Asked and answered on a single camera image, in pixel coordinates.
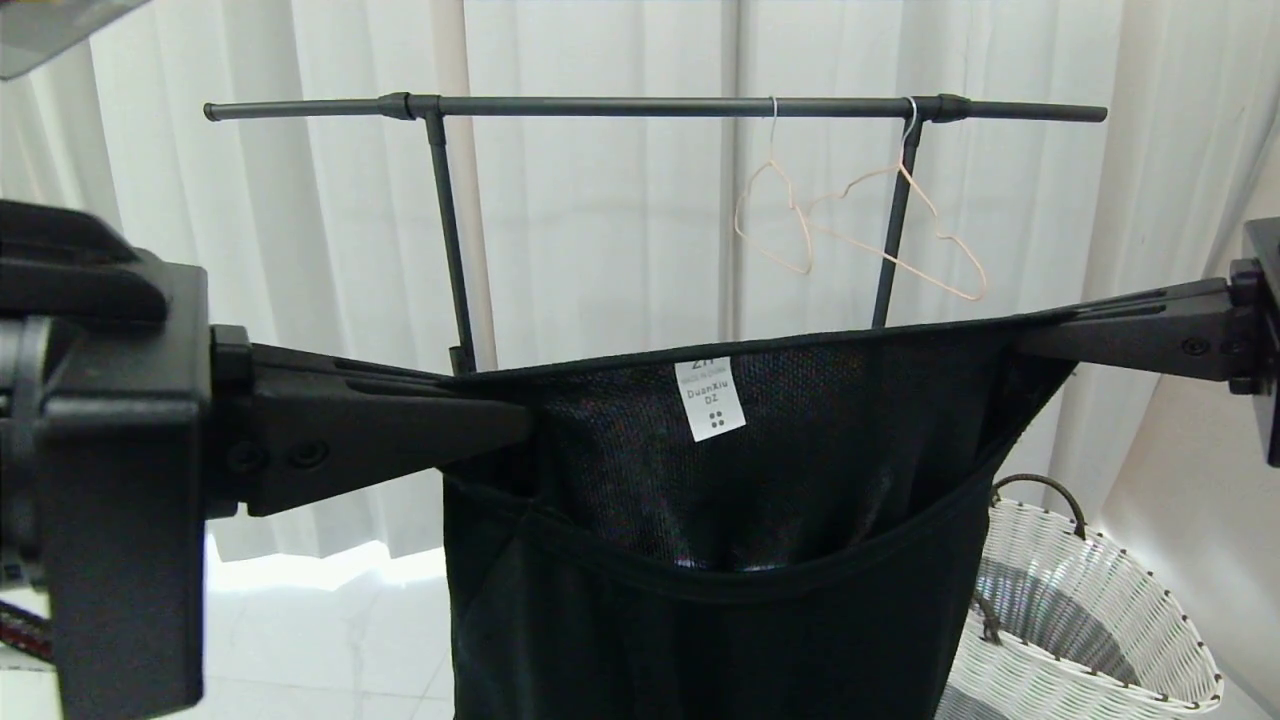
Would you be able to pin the black short-sleeved shirt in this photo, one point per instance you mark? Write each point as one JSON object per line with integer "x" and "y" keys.
{"x": 700, "y": 650}

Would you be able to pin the white laundry basket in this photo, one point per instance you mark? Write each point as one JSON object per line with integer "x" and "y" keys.
{"x": 1100, "y": 580}

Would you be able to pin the black clothes rack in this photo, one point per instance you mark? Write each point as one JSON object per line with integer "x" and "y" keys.
{"x": 650, "y": 106}

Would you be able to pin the pink clothes hanger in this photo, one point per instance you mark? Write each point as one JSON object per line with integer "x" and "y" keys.
{"x": 774, "y": 140}
{"x": 903, "y": 160}

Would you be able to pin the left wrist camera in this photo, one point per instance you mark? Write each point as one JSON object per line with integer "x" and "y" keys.
{"x": 80, "y": 280}

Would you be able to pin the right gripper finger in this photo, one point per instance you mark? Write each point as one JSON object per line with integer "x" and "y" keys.
{"x": 1170, "y": 345}

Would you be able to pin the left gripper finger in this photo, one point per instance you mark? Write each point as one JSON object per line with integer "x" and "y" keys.
{"x": 330, "y": 450}

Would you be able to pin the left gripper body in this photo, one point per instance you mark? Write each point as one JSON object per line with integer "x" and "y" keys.
{"x": 125, "y": 500}

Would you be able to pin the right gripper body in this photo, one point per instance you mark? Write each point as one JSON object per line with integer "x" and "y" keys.
{"x": 1272, "y": 330}

